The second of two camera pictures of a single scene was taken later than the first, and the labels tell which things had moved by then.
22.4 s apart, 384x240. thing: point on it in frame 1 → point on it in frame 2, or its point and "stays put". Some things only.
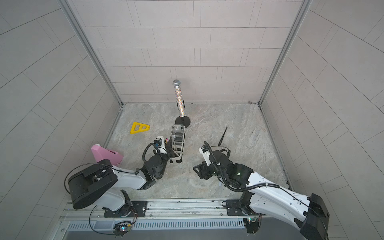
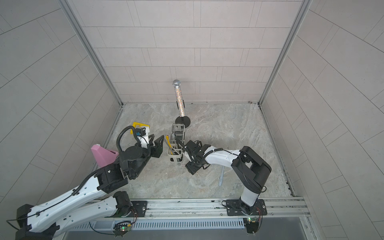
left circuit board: x=120 y=228 stays put
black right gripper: x=203 y=167 → x=190 y=168
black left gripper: x=170 y=152 → x=157 y=149
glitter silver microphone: x=176 y=83 stays put
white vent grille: x=162 y=224 stays put
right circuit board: x=251 y=223 stays put
